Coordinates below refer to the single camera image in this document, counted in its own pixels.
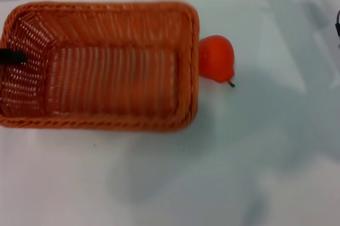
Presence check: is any orange plastic pear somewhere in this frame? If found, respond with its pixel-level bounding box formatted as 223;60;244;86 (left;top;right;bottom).
198;35;236;88

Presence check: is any orange woven plastic basket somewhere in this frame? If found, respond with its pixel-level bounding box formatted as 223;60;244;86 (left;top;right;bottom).
0;0;200;133

